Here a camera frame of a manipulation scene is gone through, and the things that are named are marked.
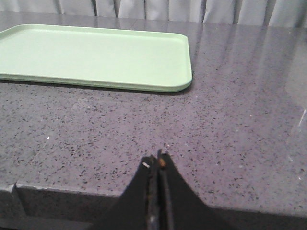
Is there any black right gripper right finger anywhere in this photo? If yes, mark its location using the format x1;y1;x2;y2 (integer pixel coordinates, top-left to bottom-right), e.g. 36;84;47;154
157;150;235;230

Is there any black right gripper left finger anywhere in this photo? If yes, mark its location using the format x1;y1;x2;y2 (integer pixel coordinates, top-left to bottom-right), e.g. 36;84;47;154
92;157;155;230

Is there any light green plastic tray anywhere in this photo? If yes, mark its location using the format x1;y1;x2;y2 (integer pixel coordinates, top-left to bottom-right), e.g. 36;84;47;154
0;24;192;92

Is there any white pleated curtain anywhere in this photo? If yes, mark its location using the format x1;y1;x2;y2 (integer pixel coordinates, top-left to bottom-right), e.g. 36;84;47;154
0;0;307;28

